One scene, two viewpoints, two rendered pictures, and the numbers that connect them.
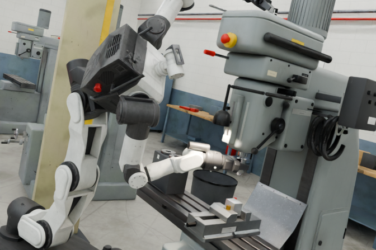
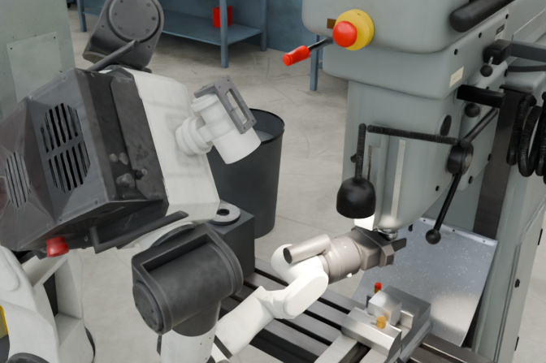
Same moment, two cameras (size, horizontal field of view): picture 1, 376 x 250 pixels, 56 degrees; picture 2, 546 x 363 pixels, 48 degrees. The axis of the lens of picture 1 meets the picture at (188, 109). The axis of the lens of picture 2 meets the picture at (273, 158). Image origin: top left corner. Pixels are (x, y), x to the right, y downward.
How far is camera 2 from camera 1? 77 cm
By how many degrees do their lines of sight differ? 27
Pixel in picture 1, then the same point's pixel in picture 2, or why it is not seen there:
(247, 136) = (409, 208)
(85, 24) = not seen: outside the picture
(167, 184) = not seen: hidden behind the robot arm
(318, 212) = (514, 245)
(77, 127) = (18, 297)
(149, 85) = (188, 205)
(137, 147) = (204, 342)
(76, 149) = (33, 331)
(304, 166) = (485, 175)
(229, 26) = not seen: outside the picture
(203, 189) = not seen: hidden behind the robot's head
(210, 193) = (244, 162)
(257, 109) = (426, 151)
